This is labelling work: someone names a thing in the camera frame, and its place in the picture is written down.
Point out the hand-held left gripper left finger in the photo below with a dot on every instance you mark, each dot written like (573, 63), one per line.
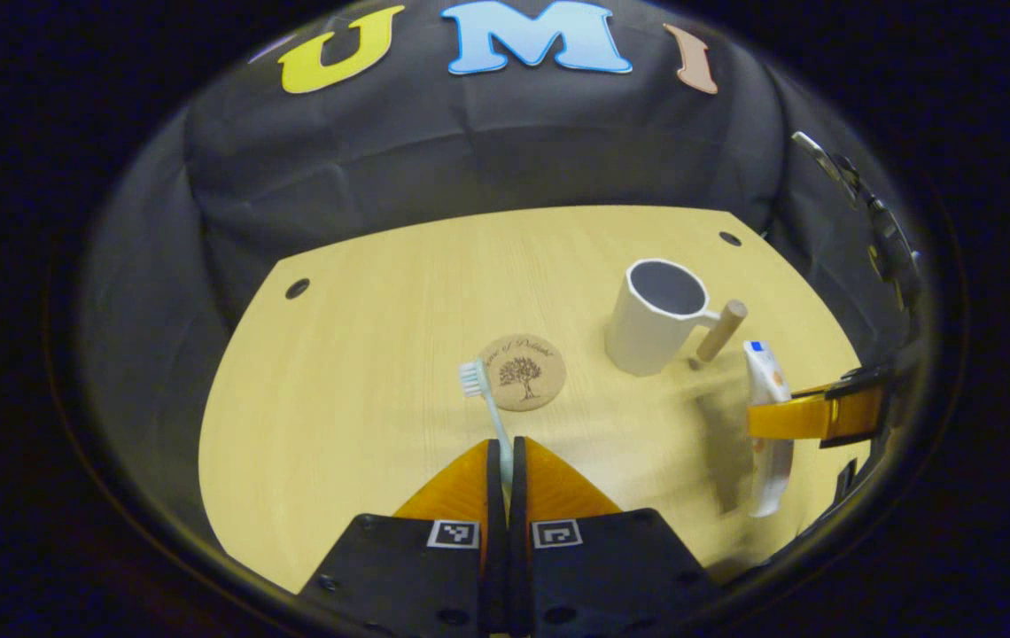
(494, 549)

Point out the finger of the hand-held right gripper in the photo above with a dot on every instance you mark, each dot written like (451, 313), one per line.
(788, 418)

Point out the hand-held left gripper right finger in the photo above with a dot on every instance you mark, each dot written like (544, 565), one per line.
(518, 549)

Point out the white toothpaste tube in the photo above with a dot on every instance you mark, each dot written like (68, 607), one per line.
(769, 478)

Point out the white toothbrush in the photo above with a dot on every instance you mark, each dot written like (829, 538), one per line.
(492, 416)

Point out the round cork coaster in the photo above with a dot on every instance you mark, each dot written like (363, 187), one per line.
(523, 372)

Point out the black backdrop cloth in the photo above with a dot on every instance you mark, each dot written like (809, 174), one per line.
(470, 151)

